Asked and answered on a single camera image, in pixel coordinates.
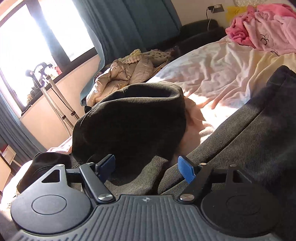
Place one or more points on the dark framed window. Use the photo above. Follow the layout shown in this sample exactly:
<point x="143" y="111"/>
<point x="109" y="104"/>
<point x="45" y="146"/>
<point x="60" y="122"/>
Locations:
<point x="33" y="32"/>

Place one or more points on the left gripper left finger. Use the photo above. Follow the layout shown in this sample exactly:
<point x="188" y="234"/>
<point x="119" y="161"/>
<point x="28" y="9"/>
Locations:
<point x="94" y="173"/>

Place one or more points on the blue curtain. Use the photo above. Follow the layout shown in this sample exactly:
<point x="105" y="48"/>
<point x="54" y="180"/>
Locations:
<point x="16" y="135"/>
<point x="117" y="28"/>

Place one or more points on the white wooden chair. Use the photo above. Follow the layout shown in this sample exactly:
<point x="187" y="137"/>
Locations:
<point x="9" y="166"/>

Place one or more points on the quilted white headboard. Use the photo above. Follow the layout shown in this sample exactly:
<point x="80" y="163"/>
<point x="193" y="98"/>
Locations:
<point x="242" y="3"/>

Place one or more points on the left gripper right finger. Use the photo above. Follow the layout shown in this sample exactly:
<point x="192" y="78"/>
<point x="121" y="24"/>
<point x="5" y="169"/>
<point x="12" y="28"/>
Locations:
<point x="198" y="178"/>

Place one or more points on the pink fleece blanket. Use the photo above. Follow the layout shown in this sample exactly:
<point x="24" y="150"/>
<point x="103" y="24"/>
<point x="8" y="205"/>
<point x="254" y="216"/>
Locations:
<point x="266" y="27"/>

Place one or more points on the wall power outlet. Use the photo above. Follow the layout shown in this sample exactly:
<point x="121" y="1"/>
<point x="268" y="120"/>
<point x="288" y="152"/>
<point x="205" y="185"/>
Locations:
<point x="216" y="8"/>

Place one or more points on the black sofa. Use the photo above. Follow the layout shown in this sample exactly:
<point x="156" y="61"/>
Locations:
<point x="192" y="36"/>

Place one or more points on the yellow pillow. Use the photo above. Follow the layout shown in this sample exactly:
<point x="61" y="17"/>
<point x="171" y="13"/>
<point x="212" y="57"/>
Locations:
<point x="233" y="11"/>

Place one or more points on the right blue curtain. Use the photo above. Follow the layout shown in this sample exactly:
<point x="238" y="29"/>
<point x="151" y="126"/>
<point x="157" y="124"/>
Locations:
<point x="117" y="28"/>

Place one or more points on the beige quilted jacket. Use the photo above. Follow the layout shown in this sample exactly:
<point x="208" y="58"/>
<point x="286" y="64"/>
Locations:
<point x="137" y="67"/>

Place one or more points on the pastel bed sheet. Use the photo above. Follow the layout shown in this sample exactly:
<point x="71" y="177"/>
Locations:
<point x="218" y="79"/>

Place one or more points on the left blue curtain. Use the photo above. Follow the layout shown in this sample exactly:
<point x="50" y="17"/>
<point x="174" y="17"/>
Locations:
<point x="16" y="135"/>

